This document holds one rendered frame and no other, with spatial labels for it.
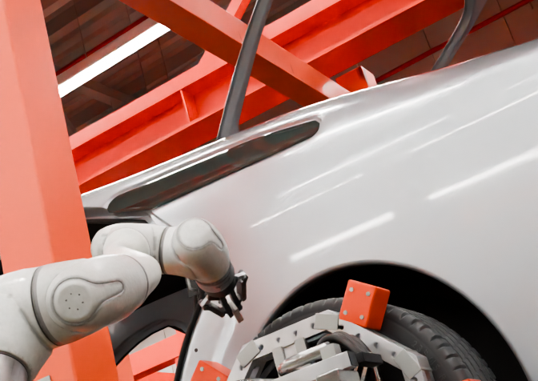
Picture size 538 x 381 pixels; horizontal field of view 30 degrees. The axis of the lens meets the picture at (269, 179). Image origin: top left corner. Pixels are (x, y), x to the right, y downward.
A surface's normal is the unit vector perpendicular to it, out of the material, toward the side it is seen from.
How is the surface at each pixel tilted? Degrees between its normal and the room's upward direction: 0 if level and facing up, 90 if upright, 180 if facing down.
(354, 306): 90
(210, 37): 180
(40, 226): 90
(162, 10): 180
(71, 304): 111
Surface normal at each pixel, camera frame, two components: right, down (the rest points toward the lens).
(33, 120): 0.83, -0.40
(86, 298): -0.11, 0.00
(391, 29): 0.25, 0.89
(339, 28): -0.51, -0.21
